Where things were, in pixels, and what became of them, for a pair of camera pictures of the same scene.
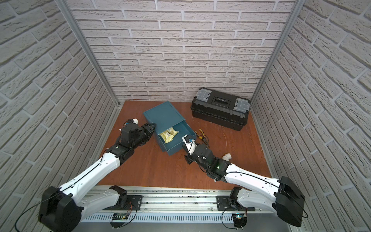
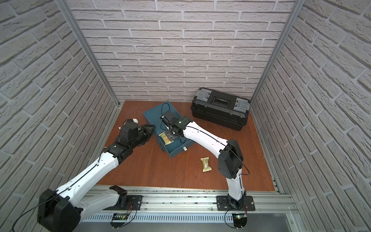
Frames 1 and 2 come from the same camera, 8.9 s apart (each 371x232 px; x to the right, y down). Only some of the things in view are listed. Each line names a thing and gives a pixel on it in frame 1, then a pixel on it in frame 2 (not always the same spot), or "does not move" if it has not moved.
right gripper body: x=190 y=159 to x=169 y=135
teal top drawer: x=176 y=146 does not move
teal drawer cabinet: x=170 y=126 does not move
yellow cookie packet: x=167 y=137 does not move
